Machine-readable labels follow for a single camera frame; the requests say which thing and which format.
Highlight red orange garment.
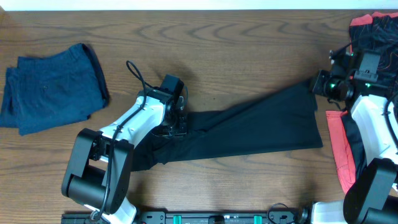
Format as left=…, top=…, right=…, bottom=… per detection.
left=325, top=11, right=398, bottom=195

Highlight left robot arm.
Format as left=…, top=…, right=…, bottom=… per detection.
left=61, top=75, right=187, bottom=223

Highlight black garment with orange lines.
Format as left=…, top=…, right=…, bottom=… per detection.
left=340, top=12, right=397, bottom=182

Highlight black t-shirt with white logo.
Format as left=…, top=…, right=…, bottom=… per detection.
left=131, top=81, right=323, bottom=171

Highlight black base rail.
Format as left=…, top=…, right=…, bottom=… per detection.
left=60, top=210, right=312, bottom=224

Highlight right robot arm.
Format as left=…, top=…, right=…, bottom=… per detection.
left=310, top=49, right=397, bottom=223

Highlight folded dark blue garment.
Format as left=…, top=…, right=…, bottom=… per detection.
left=1, top=44, right=110, bottom=135

